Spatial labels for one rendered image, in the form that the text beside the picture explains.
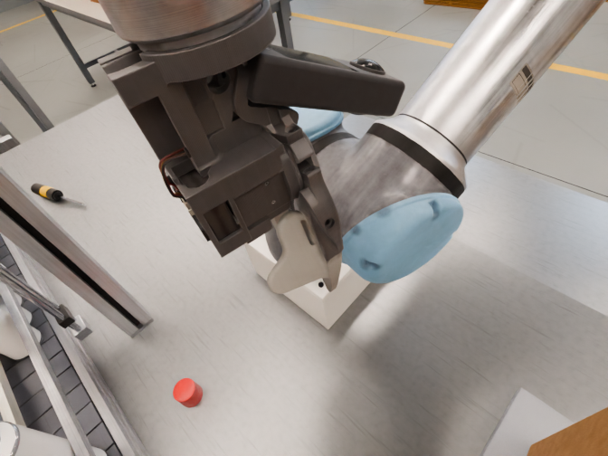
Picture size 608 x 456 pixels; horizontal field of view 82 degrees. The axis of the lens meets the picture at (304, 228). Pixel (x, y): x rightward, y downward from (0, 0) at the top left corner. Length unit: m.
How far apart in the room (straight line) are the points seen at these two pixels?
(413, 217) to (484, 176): 0.55
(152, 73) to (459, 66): 0.28
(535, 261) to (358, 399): 0.39
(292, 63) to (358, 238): 0.17
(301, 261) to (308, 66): 0.13
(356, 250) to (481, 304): 0.36
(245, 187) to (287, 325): 0.44
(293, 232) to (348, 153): 0.15
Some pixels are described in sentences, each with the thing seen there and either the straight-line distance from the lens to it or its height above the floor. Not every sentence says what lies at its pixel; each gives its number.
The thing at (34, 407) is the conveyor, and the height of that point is 0.88.
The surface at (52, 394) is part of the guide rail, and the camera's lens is 0.57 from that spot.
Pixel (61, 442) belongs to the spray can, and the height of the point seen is 0.97.
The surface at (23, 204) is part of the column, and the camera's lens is 0.51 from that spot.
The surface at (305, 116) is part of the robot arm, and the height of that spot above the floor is 1.16.
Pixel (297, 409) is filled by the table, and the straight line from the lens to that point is 0.57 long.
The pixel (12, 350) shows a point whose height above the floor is 0.91.
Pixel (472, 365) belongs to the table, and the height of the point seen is 0.83.
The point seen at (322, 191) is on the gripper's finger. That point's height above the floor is 1.23.
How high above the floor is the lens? 1.38
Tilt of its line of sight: 49 degrees down
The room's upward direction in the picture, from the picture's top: 12 degrees counter-clockwise
